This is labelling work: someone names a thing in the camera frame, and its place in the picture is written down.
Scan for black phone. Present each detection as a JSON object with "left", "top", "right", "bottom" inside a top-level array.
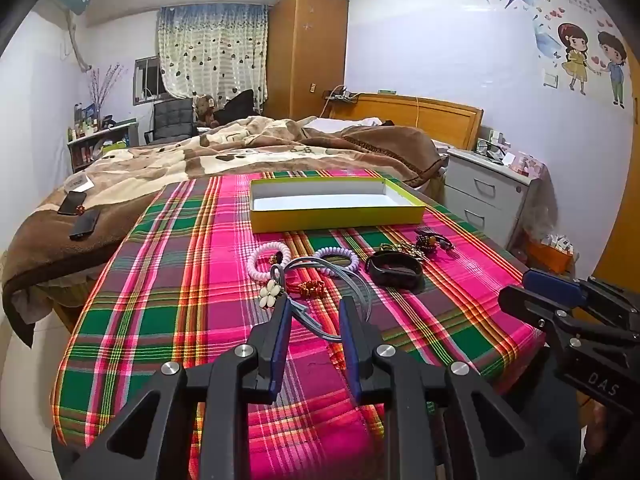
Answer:
[{"left": 57, "top": 191, "right": 87, "bottom": 216}]

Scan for window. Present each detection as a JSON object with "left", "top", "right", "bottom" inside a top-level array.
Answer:
[{"left": 134, "top": 56, "right": 166, "bottom": 106}]

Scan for cartoon couple wall sticker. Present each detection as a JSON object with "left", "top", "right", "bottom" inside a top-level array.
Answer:
[{"left": 532, "top": 22, "right": 628, "bottom": 108}]

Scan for white pillow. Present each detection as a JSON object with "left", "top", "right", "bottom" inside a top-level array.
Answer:
[{"left": 305, "top": 116, "right": 383, "bottom": 133}]

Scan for white nightstand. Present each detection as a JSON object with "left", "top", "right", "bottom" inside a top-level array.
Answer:
[{"left": 445, "top": 147, "right": 543, "bottom": 251}]

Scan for orange box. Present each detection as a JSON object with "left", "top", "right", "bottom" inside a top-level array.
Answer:
[{"left": 525, "top": 232, "right": 576, "bottom": 273}]

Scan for white shelf with bottles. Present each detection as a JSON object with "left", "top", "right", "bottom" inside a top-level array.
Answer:
[{"left": 67, "top": 119, "right": 138, "bottom": 173}]

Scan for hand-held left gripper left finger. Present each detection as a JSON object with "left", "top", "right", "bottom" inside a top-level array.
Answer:
[{"left": 52, "top": 296, "right": 293, "bottom": 480}]

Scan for gold chain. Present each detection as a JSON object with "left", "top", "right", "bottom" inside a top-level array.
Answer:
[{"left": 377, "top": 242, "right": 431, "bottom": 261}]

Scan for purple flower branches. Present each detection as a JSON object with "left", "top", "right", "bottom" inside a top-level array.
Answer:
[{"left": 89, "top": 64, "right": 126, "bottom": 121}]

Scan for purple spiral hair tie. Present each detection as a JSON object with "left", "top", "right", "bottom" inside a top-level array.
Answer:
[{"left": 314, "top": 246, "right": 360, "bottom": 276}]

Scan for wooden wardrobe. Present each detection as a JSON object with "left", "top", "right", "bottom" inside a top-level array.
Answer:
[{"left": 263, "top": 0, "right": 349, "bottom": 121}]

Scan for plaid tablecloth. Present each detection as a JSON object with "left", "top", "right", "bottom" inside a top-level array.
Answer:
[{"left": 50, "top": 170, "right": 548, "bottom": 480}]

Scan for dark cloth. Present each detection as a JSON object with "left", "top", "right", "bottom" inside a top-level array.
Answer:
[{"left": 215, "top": 89, "right": 256, "bottom": 123}]

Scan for pink box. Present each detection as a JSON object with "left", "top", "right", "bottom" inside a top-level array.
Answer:
[{"left": 505, "top": 152, "right": 543, "bottom": 178}]

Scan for dark beaded bracelet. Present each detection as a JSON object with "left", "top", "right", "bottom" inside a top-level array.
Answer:
[{"left": 414, "top": 229, "right": 456, "bottom": 256}]

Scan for black chair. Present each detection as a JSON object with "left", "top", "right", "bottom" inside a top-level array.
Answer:
[{"left": 144, "top": 97, "right": 198, "bottom": 145}]

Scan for black wristband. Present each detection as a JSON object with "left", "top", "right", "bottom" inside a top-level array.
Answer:
[{"left": 365, "top": 251, "right": 423, "bottom": 290}]

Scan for heart patterned curtain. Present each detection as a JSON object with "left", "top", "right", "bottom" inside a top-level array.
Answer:
[{"left": 157, "top": 4, "right": 269, "bottom": 106}]

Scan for brown teddy bear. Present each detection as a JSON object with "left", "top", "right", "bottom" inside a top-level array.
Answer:
[{"left": 194, "top": 95, "right": 220, "bottom": 128}]

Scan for wooden headboard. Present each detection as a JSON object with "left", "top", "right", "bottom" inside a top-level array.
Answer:
[{"left": 350, "top": 92, "right": 485, "bottom": 151}]

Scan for air conditioner pipe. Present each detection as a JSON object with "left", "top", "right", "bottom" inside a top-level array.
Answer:
[{"left": 67, "top": 12, "right": 93, "bottom": 72}]

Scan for white spiral hair tie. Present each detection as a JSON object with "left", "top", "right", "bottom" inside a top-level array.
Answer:
[{"left": 247, "top": 242, "right": 291, "bottom": 283}]

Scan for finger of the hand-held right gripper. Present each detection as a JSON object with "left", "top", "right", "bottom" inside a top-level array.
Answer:
[
  {"left": 497, "top": 285, "right": 640, "bottom": 346},
  {"left": 522, "top": 268, "right": 640, "bottom": 331}
]

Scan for eyeglasses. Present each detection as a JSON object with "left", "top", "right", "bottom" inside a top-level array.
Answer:
[{"left": 475, "top": 140, "right": 506, "bottom": 163}]

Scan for orange door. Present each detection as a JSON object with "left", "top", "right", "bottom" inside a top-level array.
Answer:
[{"left": 595, "top": 55, "right": 640, "bottom": 281}]

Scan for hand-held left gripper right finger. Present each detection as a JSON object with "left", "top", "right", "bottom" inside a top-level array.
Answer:
[{"left": 338, "top": 296, "right": 581, "bottom": 480}]

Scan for yellow cardboard box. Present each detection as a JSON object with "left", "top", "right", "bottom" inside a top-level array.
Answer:
[{"left": 249, "top": 176, "right": 427, "bottom": 234}]

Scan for brown patterned blanket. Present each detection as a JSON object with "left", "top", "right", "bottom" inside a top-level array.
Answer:
[{"left": 2, "top": 116, "right": 448, "bottom": 348}]

